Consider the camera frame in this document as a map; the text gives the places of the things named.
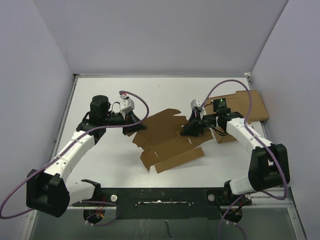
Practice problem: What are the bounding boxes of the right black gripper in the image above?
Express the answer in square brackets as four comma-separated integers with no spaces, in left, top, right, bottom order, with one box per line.
[180,111,219,137]

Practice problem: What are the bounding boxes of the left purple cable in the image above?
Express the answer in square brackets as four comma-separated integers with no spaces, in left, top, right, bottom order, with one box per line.
[0,89,151,227]

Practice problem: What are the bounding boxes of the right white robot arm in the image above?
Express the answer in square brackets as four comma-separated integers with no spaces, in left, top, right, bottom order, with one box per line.
[180,98,290,205]

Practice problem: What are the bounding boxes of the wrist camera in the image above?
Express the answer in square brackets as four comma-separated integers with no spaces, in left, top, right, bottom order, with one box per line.
[190,99,203,112]
[120,95,135,114]

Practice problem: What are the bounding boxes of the brown cardboard box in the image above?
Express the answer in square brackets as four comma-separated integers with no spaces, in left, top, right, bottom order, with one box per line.
[127,108,213,174]

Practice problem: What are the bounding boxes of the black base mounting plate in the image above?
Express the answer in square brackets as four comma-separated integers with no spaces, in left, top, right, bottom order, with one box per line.
[83,187,252,220]

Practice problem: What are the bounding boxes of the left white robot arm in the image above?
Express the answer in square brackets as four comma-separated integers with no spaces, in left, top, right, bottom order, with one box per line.
[26,91,147,217]

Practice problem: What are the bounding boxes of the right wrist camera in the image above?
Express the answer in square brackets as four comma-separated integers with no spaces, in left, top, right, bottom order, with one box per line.
[190,99,203,112]

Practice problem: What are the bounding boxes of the purple cable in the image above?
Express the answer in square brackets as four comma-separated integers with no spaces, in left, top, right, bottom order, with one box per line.
[0,89,151,227]
[203,79,288,240]

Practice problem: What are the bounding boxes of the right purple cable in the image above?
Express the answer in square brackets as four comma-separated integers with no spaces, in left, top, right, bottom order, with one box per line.
[203,79,288,240]

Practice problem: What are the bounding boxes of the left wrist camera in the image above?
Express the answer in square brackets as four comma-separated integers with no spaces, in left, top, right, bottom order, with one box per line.
[120,95,135,114]

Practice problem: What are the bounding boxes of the flat cardboard stack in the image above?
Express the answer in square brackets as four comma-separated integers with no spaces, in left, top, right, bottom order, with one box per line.
[206,90,270,145]

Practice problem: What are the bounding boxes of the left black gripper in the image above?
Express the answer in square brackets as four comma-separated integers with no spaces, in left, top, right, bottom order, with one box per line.
[102,109,147,135]

